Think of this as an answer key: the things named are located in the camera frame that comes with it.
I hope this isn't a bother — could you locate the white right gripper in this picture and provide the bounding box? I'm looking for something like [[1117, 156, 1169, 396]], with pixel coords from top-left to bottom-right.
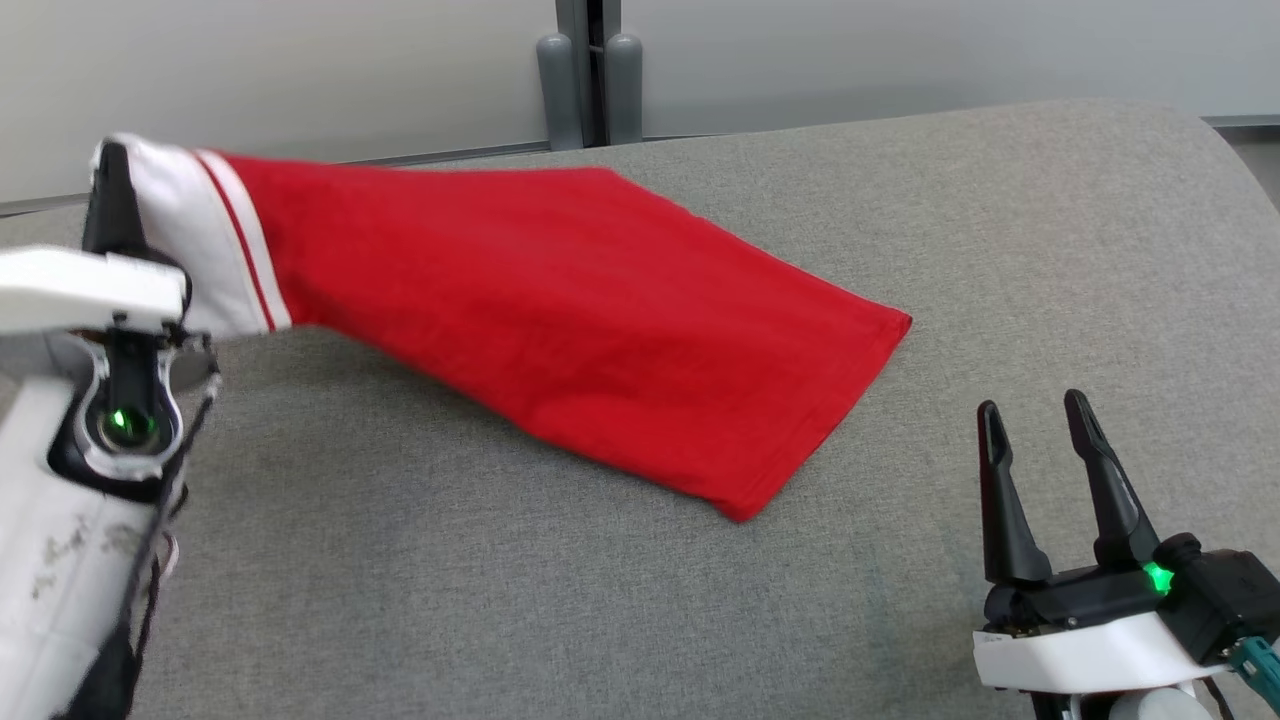
[[973, 389, 1233, 694]]

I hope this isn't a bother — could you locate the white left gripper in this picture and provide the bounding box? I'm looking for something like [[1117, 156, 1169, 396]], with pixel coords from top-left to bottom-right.
[[0, 140, 191, 336]]

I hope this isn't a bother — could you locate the red white basketball jersey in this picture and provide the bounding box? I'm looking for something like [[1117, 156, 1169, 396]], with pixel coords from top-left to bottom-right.
[[92, 133, 913, 523]]

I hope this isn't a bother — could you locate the grey rounded partition foot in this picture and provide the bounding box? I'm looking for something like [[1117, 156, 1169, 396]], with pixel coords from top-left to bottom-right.
[[536, 33, 583, 153], [604, 33, 644, 147]]

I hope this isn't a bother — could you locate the grey partition post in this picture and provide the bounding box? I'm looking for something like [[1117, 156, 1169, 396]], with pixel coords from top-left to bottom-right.
[[555, 0, 623, 151]]

